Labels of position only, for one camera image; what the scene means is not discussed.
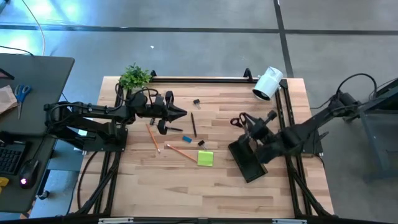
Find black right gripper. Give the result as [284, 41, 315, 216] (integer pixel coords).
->
[241, 114, 274, 142]

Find white floor cable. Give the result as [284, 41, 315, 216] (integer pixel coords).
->
[21, 0, 47, 56]

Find dark metal side stand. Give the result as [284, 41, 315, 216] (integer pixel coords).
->
[341, 77, 398, 183]

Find black keyboard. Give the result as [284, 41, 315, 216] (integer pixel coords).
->
[0, 141, 27, 177]

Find black table frame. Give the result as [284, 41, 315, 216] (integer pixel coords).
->
[0, 67, 398, 224]

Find brown paper bag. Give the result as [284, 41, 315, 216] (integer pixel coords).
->
[0, 85, 19, 115]

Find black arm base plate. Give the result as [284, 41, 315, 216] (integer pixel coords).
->
[303, 130, 324, 156]
[81, 126, 129, 153]

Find orange pencil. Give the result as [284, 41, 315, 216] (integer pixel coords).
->
[165, 143, 198, 163]
[145, 123, 162, 154]

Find silver frame bracket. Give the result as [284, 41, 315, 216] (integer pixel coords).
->
[272, 218, 308, 224]
[98, 217, 134, 224]

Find blue-handled scissors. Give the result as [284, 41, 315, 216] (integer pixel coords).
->
[14, 84, 32, 121]

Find yellow object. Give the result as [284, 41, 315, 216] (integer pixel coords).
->
[0, 176, 10, 194]

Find green sticky note pad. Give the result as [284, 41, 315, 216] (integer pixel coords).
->
[197, 150, 215, 167]

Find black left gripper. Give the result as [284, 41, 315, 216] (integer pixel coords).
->
[146, 92, 188, 123]

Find black cable under table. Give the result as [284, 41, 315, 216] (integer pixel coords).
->
[76, 151, 99, 212]

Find black floor cable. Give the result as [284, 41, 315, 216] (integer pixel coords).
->
[0, 45, 34, 57]

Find red-handled scissors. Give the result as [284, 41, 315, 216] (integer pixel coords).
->
[229, 112, 251, 147]

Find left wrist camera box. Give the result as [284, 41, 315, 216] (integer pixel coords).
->
[157, 119, 169, 136]

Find black computer mouse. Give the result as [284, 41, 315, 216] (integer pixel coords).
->
[18, 159, 40, 190]

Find thin black pen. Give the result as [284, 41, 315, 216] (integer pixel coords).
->
[190, 112, 198, 138]

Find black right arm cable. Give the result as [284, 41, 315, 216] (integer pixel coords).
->
[335, 73, 379, 108]

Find green potted plant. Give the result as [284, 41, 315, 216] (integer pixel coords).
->
[119, 62, 153, 91]

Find black side desk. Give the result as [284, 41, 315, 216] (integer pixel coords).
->
[0, 53, 75, 214]

